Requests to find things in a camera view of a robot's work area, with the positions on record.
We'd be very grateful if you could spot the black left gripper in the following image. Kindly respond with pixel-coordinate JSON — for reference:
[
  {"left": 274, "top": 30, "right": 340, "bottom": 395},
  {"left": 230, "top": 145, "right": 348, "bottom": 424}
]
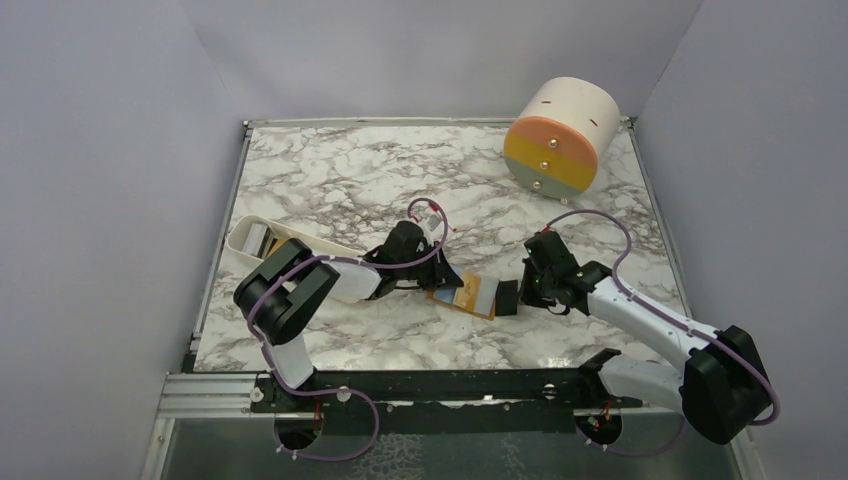
[{"left": 396, "top": 241, "right": 463, "bottom": 291}]

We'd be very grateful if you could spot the cylindrical pastel drawer box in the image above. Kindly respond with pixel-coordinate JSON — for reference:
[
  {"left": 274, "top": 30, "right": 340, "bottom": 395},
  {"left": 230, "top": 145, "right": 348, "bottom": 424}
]
[{"left": 503, "top": 77, "right": 620, "bottom": 200}]

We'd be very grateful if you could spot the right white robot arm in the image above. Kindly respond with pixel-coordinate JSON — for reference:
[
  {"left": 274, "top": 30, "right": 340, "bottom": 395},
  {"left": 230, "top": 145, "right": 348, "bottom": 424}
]
[{"left": 518, "top": 229, "right": 780, "bottom": 445}]

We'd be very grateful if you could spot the black metal base rail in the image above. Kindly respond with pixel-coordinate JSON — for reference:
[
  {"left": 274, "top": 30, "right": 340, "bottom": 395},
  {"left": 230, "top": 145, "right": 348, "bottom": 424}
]
[{"left": 182, "top": 354, "right": 644, "bottom": 439}]

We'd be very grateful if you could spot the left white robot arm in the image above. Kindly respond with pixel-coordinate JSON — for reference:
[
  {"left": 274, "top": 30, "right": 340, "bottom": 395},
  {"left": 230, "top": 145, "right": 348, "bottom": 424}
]
[{"left": 233, "top": 220, "right": 464, "bottom": 411}]

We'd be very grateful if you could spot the yellow leather card holder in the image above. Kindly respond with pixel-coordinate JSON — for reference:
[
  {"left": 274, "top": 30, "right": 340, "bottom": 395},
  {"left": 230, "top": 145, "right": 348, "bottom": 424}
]
[{"left": 427, "top": 267, "right": 499, "bottom": 320}]

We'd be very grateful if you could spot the white oval plastic tray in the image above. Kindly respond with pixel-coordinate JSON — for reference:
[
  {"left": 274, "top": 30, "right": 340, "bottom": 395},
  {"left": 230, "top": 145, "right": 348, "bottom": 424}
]
[{"left": 225, "top": 214, "right": 380, "bottom": 303}]

